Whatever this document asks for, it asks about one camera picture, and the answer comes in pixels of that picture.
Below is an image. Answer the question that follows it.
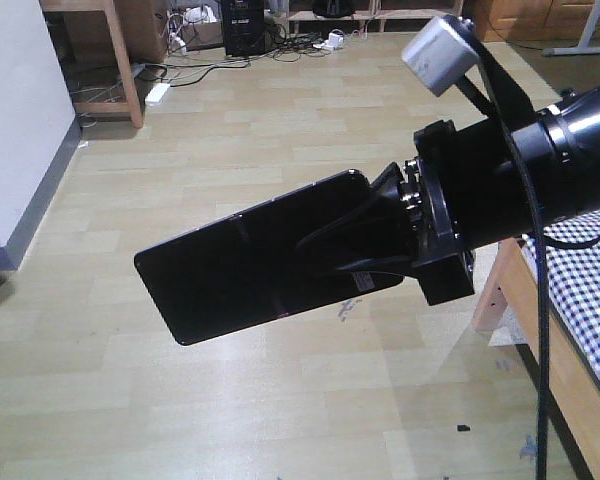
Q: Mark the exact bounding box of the white power strip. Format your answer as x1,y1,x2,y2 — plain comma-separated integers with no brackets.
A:
145,83,171,106

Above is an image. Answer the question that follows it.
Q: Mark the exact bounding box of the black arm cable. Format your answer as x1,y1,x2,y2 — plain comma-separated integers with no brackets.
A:
444,14,600,480

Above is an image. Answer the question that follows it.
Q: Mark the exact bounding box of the wooden bed frame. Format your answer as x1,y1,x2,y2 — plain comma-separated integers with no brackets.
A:
472,238,600,480

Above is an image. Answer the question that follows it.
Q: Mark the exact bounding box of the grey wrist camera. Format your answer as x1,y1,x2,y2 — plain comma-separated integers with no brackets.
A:
401,16,479,97

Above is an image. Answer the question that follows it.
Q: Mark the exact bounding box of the black foldable phone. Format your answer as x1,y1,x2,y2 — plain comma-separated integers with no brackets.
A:
134,170,403,345

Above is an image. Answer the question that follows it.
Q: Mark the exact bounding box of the checkered bed sheet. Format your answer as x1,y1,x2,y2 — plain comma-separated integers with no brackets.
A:
546,241,600,383

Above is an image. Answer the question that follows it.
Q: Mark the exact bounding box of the white table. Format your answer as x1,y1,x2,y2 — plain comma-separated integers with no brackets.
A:
542,0,600,57

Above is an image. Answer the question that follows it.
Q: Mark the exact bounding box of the black computer tower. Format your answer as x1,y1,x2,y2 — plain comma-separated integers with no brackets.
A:
221,0,265,57

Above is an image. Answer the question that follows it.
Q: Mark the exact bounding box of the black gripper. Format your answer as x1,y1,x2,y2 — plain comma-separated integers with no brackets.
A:
297,120,520,305

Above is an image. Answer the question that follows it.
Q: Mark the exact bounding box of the wooden cabinet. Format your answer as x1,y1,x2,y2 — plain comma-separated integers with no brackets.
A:
465,0,594,41

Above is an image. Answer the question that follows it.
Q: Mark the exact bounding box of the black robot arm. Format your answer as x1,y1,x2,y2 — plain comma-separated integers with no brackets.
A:
297,87,600,305

